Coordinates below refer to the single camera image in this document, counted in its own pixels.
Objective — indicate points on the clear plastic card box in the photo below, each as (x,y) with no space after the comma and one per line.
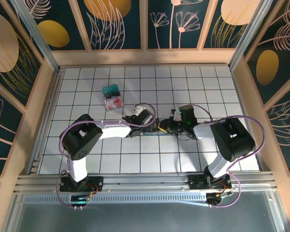
(122,108)

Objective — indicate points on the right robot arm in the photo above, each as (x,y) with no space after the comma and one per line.
(203,130)

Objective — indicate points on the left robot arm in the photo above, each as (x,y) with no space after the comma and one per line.
(113,131)

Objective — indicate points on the red and white card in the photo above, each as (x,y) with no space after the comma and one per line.
(114,103)

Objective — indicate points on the black card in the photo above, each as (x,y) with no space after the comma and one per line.
(111,94)

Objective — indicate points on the teal card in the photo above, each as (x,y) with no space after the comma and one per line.
(110,88)

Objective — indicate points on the grey frosted panel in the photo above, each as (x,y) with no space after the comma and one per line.
(145,217)

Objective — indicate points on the aluminium mounting rail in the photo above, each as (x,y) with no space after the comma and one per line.
(145,180)

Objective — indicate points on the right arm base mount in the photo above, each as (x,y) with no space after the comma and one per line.
(195,182)

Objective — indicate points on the aluminium side rail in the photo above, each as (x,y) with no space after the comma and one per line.
(46,125)
(243,108)

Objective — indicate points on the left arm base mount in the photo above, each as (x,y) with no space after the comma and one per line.
(96,181)

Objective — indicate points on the aluminium corner post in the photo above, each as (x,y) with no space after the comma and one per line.
(249,31)
(35,31)

